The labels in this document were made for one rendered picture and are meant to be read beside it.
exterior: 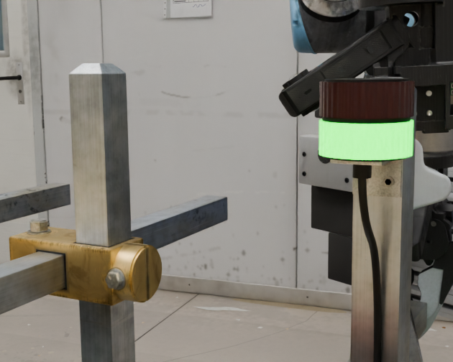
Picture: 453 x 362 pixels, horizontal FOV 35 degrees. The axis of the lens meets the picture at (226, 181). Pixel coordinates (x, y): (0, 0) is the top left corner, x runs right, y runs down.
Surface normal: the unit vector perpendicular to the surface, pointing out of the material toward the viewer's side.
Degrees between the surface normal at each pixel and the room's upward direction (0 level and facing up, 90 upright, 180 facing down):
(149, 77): 90
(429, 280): 91
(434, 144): 91
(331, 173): 90
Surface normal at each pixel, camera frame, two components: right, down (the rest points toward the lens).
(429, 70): -0.11, 0.15
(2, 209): 0.89, 0.07
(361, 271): -0.46, 0.15
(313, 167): -0.78, 0.11
